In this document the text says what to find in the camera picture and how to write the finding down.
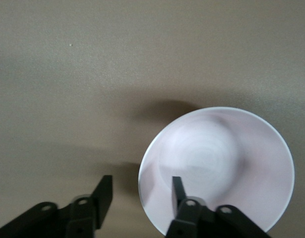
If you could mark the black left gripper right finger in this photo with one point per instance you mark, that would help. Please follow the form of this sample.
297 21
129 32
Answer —
189 218

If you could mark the pink bowl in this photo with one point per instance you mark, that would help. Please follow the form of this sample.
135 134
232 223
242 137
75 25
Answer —
241 153

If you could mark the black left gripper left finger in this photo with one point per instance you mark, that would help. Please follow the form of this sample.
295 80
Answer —
102 198

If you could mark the brown table mat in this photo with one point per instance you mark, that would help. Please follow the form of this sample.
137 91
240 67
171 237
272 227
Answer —
68 74

